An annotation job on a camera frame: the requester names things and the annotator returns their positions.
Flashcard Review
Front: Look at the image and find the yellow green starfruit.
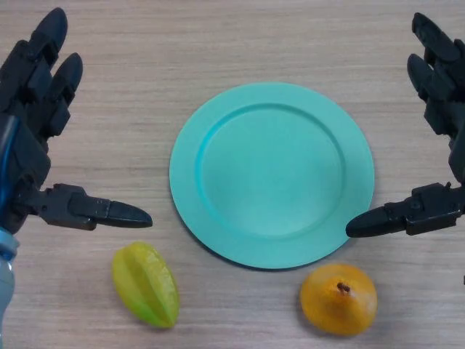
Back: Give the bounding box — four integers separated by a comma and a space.
110, 241, 181, 330

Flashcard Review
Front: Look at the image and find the green round plate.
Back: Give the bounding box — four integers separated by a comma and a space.
169, 82, 375, 270

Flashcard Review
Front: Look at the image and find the orange pear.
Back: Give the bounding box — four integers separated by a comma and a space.
299, 263, 378, 336

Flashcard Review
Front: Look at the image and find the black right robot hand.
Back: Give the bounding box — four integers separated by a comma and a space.
345, 12, 465, 239

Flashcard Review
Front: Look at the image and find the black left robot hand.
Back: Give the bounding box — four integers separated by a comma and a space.
0, 7, 153, 238

